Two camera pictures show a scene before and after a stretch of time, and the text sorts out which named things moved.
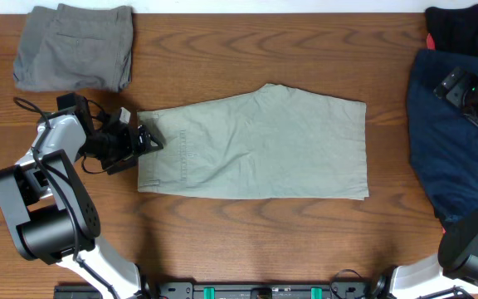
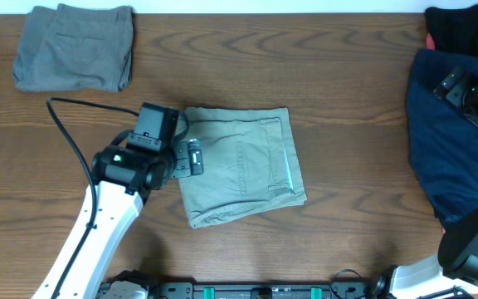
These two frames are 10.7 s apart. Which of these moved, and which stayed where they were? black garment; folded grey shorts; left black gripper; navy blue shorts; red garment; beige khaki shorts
Moved: left black gripper; beige khaki shorts
Stayed: black garment; navy blue shorts; red garment; folded grey shorts
